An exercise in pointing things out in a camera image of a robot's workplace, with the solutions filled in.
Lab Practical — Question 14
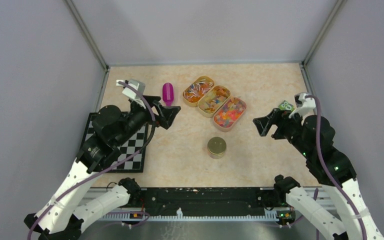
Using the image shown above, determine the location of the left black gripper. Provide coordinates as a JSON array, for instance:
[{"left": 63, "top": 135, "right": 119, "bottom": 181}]
[{"left": 116, "top": 94, "right": 182, "bottom": 146}]

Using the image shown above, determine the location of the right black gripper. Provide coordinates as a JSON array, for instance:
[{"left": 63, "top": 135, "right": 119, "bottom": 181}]
[{"left": 252, "top": 107, "right": 313, "bottom": 158}]

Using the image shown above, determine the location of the purple plastic scoop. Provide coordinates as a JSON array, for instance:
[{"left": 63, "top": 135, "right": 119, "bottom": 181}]
[{"left": 162, "top": 82, "right": 174, "bottom": 107}]

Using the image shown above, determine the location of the white round lid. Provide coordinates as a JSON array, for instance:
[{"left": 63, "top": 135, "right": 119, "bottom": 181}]
[{"left": 206, "top": 136, "right": 227, "bottom": 153}]

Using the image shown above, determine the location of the clear plastic cup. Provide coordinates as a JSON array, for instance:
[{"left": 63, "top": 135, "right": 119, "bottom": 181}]
[{"left": 207, "top": 151, "right": 226, "bottom": 159}]

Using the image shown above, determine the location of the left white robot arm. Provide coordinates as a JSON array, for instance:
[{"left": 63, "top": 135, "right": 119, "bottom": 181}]
[{"left": 24, "top": 95, "right": 181, "bottom": 240}]

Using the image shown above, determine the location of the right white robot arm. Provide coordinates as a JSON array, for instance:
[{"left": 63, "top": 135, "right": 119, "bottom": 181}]
[{"left": 252, "top": 108, "right": 384, "bottom": 240}]

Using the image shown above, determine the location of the tray of orange pink candies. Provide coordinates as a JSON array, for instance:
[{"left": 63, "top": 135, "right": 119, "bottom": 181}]
[{"left": 212, "top": 97, "right": 247, "bottom": 132}]

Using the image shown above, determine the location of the tray of striped candies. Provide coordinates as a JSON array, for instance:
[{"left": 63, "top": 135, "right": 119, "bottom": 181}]
[{"left": 182, "top": 76, "right": 215, "bottom": 107}]

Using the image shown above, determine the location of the tray of yellow purple candies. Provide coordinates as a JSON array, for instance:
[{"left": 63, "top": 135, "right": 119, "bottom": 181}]
[{"left": 197, "top": 85, "right": 231, "bottom": 118}]

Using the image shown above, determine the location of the green owl eraser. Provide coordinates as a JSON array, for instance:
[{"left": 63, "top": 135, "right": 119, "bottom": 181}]
[{"left": 278, "top": 100, "right": 295, "bottom": 112}]

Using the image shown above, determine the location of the black white checkerboard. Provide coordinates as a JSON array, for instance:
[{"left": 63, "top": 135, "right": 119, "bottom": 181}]
[{"left": 80, "top": 112, "right": 149, "bottom": 173}]

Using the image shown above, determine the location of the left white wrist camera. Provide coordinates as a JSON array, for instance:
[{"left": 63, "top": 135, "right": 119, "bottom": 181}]
[{"left": 116, "top": 79, "right": 146, "bottom": 109}]

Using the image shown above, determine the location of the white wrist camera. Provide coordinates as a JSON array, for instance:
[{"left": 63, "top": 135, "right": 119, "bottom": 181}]
[
  {"left": 116, "top": 79, "right": 146, "bottom": 109},
  {"left": 288, "top": 92, "right": 317, "bottom": 119}
]

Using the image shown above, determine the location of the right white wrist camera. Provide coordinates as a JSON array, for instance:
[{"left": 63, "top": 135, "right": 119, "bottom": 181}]
[{"left": 288, "top": 92, "right": 317, "bottom": 119}]

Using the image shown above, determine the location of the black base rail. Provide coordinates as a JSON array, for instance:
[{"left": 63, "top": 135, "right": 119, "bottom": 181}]
[{"left": 119, "top": 187, "right": 297, "bottom": 222}]

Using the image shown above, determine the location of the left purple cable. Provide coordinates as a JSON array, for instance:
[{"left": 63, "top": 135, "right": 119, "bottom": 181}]
[{"left": 26, "top": 80, "right": 157, "bottom": 240}]

